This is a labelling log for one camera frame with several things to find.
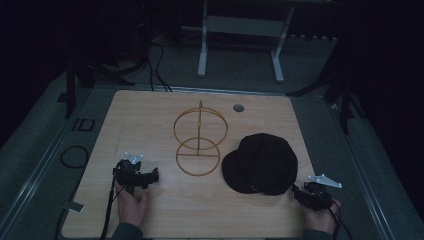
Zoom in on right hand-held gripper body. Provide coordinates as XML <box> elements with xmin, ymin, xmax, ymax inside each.
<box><xmin>301</xmin><ymin>173</ymin><xmax>343</xmax><ymax>212</ymax></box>

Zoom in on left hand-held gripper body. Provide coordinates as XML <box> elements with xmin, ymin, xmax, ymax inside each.
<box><xmin>113</xmin><ymin>151</ymin><xmax>155</xmax><ymax>196</ymax></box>

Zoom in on black hat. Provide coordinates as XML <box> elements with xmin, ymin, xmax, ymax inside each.
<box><xmin>221</xmin><ymin>132</ymin><xmax>300</xmax><ymax>197</ymax></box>

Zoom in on gold wire hat stand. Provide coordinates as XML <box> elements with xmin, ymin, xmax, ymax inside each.
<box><xmin>172</xmin><ymin>99</ymin><xmax>229</xmax><ymax>177</ymax></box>

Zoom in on person's right hand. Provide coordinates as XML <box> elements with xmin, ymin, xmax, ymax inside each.
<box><xmin>302</xmin><ymin>198</ymin><xmax>342</xmax><ymax>236</ymax></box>

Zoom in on person's left hand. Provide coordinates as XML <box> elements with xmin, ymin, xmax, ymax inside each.
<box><xmin>114</xmin><ymin>181</ymin><xmax>151</xmax><ymax>228</ymax></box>

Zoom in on black metal stand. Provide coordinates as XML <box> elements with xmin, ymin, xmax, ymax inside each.
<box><xmin>56</xmin><ymin>56</ymin><xmax>136</xmax><ymax>120</ymax></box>
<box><xmin>286</xmin><ymin>39</ymin><xmax>366</xmax><ymax>135</ymax></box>

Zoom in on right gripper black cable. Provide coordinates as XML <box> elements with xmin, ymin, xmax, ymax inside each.
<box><xmin>328</xmin><ymin>199</ymin><xmax>355</xmax><ymax>240</ymax></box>

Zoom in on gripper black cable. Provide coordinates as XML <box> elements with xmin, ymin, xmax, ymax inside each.
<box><xmin>328</xmin><ymin>199</ymin><xmax>355</xmax><ymax>240</ymax></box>
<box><xmin>99</xmin><ymin>173</ymin><xmax>127</xmax><ymax>240</ymax></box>

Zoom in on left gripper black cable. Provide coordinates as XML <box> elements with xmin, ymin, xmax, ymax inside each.
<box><xmin>99</xmin><ymin>173</ymin><xmax>127</xmax><ymax>240</ymax></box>

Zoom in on black floor cables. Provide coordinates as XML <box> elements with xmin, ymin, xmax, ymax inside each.
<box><xmin>145</xmin><ymin>39</ymin><xmax>174</xmax><ymax>93</ymax></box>

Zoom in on white metal desk frame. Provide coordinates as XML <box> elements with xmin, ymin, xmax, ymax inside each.
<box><xmin>181</xmin><ymin>0</ymin><xmax>334</xmax><ymax>84</ymax></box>

